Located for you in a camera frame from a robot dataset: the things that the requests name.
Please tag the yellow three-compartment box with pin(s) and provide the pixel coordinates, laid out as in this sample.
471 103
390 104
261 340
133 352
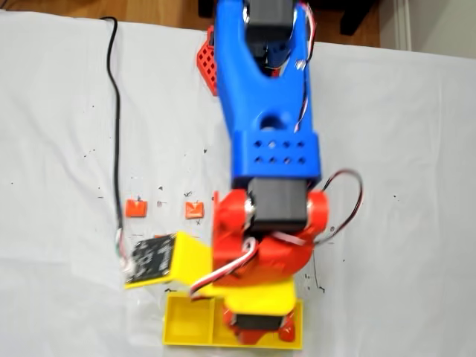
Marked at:
186 323

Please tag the white tablecloth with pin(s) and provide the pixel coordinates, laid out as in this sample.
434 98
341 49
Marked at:
56 111

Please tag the white baseboard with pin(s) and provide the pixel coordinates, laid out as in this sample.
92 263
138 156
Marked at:
403 22

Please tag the camera board on yellow bracket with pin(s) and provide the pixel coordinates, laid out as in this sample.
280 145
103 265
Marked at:
152 256

